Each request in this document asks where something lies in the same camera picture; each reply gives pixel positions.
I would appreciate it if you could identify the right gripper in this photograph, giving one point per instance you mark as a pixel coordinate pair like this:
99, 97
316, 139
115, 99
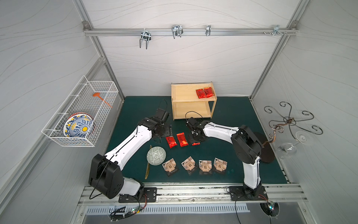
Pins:
196, 138

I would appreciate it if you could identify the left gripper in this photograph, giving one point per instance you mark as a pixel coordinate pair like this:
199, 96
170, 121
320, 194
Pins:
167, 131

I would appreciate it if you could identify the brown tea bag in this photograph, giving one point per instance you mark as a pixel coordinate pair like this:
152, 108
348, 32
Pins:
189, 165
220, 166
205, 167
170, 167

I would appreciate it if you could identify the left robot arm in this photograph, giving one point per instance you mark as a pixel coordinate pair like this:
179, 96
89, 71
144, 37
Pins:
106, 170

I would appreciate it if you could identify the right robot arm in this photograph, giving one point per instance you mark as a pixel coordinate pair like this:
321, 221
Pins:
245, 143

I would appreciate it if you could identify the wooden two-tier shelf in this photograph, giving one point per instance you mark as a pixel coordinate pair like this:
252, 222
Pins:
186, 104

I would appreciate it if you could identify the green patterned bowl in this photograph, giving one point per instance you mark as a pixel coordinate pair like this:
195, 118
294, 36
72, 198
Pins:
156, 156

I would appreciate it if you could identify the green table mat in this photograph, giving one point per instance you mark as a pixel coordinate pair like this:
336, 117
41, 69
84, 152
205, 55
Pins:
229, 111

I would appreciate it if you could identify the gold knife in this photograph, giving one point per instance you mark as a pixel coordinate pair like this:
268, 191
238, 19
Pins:
147, 170

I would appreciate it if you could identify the orange spatula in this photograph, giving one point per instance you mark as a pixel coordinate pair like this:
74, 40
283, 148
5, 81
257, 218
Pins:
97, 94

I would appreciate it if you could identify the white vent strip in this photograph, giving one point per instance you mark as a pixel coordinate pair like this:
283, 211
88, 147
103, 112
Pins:
218, 208

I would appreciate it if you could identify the blue yellow patterned plate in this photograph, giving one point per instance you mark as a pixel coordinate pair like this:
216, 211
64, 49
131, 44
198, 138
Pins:
78, 125

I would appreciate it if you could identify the wine glass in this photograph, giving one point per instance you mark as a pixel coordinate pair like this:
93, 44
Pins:
288, 149

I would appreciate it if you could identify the metal scroll glass holder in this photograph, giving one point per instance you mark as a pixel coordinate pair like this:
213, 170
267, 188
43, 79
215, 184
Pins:
278, 125

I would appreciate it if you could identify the metal double hook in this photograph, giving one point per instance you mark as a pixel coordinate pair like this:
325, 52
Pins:
145, 37

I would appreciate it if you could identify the metal loop hook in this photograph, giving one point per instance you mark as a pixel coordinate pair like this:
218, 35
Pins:
177, 30

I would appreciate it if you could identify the small metal hook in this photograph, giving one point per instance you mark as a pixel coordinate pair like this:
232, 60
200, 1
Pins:
208, 30

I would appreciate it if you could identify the metal clamp hook right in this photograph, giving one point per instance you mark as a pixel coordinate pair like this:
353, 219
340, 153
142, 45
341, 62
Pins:
276, 32

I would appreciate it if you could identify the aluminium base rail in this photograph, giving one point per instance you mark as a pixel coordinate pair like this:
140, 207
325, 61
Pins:
195, 193

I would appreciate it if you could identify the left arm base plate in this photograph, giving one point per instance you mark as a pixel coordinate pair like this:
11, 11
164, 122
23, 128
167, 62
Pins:
145, 194

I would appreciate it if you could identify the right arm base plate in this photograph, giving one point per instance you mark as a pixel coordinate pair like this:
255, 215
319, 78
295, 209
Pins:
245, 193

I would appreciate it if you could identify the white wire basket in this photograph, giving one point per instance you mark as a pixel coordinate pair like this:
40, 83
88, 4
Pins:
81, 101

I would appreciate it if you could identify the aluminium top rail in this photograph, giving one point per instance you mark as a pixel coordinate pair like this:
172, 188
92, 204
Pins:
187, 32

